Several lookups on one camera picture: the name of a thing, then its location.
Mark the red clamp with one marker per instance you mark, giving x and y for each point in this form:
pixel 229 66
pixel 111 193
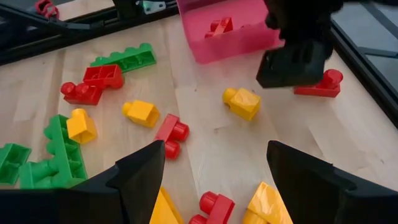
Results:
pixel 40 6

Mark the pink translucent bin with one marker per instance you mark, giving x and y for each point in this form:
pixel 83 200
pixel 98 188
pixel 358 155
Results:
pixel 233 49

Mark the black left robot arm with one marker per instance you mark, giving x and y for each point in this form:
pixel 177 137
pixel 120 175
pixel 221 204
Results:
pixel 124 7

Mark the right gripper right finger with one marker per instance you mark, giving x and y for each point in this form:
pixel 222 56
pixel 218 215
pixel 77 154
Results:
pixel 326 199

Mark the red two-stud building block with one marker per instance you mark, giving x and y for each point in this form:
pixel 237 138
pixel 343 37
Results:
pixel 217 208
pixel 169 127
pixel 84 96

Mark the yellow sloped building block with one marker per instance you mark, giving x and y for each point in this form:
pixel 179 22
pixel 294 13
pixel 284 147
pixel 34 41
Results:
pixel 267 205

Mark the silver metal bracket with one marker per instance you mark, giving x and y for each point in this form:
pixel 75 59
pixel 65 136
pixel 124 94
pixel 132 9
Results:
pixel 152 6

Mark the long green building block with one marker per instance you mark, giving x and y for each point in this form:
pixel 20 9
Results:
pixel 71 161
pixel 130 59

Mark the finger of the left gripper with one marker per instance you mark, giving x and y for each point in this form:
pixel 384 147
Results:
pixel 292 65

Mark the yellow single-stud building block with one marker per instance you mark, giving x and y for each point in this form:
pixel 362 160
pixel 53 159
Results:
pixel 244 104
pixel 140 112
pixel 81 127

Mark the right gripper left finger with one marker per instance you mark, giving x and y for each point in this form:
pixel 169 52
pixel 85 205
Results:
pixel 93 205

